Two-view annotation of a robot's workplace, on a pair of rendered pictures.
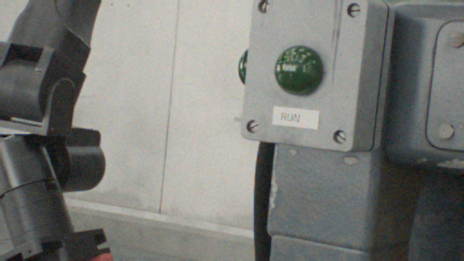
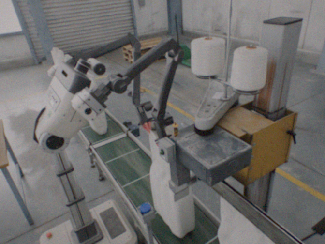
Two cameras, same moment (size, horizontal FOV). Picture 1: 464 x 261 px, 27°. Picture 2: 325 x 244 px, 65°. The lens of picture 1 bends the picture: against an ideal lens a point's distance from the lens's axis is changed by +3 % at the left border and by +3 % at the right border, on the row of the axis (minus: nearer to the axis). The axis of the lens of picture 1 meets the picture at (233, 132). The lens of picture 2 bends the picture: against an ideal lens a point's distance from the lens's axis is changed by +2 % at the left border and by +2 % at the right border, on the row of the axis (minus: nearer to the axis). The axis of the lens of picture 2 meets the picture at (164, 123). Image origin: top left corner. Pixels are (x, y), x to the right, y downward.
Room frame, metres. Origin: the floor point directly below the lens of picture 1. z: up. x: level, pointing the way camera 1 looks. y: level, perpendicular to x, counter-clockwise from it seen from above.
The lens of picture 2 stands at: (-0.22, -0.52, 1.97)
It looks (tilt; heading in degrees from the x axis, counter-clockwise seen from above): 30 degrees down; 31
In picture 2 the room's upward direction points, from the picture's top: 5 degrees counter-clockwise
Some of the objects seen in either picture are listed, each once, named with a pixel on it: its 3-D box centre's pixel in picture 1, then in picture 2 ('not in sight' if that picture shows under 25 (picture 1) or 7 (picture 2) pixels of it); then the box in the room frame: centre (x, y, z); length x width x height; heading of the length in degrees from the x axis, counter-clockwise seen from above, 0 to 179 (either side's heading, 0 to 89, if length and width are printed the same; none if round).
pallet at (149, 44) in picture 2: not in sight; (147, 45); (5.63, 3.31, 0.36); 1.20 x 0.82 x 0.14; 147
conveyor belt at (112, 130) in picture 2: not in sight; (82, 109); (2.09, 2.27, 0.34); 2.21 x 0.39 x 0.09; 61
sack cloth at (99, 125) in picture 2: not in sight; (92, 100); (1.73, 1.64, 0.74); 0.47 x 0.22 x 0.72; 59
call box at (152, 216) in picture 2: not in sight; (146, 212); (0.56, 0.12, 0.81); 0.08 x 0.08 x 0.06; 61
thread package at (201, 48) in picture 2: not in sight; (207, 55); (0.97, -0.09, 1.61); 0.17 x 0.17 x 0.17
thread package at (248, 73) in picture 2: not in sight; (249, 67); (0.85, -0.32, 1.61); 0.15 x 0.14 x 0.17; 61
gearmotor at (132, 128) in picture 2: not in sight; (129, 128); (1.89, 1.27, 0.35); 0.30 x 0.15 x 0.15; 61
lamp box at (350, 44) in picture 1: (316, 72); (167, 149); (0.58, -0.05, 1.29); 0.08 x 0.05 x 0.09; 61
